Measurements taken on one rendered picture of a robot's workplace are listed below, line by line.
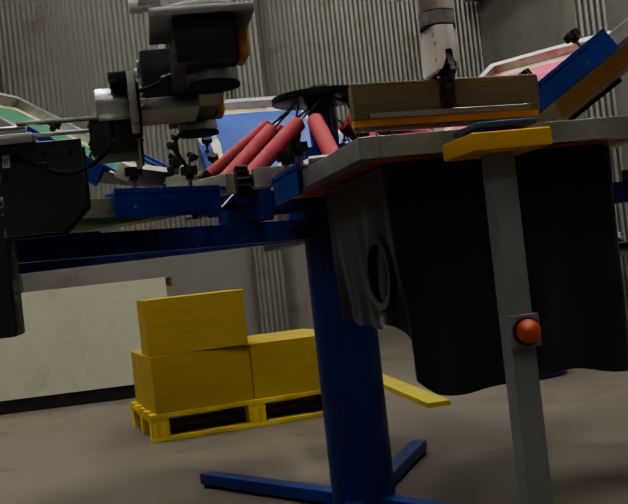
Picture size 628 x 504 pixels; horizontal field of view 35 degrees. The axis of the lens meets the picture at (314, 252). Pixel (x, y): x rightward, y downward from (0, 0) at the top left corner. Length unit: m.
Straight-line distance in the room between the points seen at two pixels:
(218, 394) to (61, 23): 6.45
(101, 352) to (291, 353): 2.25
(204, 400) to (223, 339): 0.32
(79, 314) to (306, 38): 4.90
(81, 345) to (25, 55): 4.44
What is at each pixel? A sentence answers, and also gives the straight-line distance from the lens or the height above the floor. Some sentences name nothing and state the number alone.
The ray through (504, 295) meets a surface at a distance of 1.55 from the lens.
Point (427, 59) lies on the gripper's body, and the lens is 2.12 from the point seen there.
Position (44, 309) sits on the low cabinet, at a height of 0.69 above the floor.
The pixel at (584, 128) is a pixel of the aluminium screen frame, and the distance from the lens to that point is 1.84.
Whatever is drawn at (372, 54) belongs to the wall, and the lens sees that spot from 11.04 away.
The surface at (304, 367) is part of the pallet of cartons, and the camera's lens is 5.22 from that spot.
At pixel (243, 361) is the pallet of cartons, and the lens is 5.13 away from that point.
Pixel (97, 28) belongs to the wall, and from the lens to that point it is 10.84.
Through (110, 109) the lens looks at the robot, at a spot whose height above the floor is 1.02.
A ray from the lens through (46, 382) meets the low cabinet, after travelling 7.19.
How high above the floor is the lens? 0.78
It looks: 1 degrees up
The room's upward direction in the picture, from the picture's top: 6 degrees counter-clockwise
